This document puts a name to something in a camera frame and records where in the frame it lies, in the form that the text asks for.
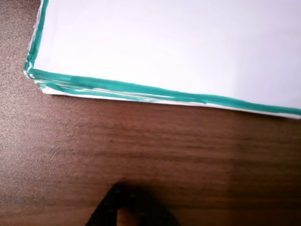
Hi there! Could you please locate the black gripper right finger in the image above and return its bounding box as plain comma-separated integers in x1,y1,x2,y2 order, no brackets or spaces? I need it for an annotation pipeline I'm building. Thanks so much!
117,183,180,226

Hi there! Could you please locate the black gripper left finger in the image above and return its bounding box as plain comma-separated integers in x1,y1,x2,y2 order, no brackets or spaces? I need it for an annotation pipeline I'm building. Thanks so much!
85,183,121,226

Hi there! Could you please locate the white paper sheet green border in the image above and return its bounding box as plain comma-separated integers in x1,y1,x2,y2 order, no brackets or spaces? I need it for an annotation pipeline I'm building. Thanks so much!
23,0,301,118

